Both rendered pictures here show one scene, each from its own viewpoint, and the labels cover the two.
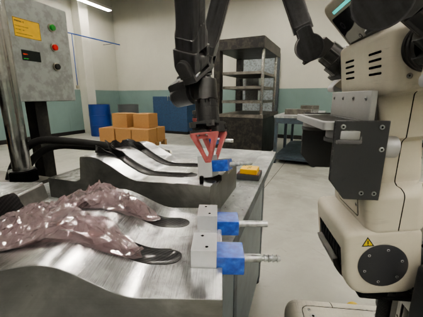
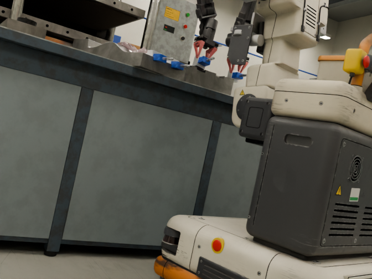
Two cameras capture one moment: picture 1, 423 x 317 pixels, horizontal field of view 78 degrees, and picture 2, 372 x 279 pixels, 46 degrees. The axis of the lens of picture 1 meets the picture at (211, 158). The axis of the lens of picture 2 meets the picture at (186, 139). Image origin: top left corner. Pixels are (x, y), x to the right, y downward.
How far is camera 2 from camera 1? 1.67 m
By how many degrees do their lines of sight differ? 42
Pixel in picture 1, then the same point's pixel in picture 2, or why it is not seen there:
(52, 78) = (177, 45)
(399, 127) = (269, 32)
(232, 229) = (175, 64)
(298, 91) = not seen: outside the picture
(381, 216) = (249, 76)
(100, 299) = (119, 52)
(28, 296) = (106, 51)
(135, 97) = not seen: hidden behind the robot
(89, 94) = not seen: hidden behind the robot
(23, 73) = (160, 37)
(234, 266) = (156, 57)
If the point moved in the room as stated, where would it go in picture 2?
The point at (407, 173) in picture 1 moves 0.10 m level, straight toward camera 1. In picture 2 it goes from (273, 58) to (249, 52)
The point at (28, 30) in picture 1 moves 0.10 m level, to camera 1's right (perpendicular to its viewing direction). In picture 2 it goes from (172, 14) to (184, 14)
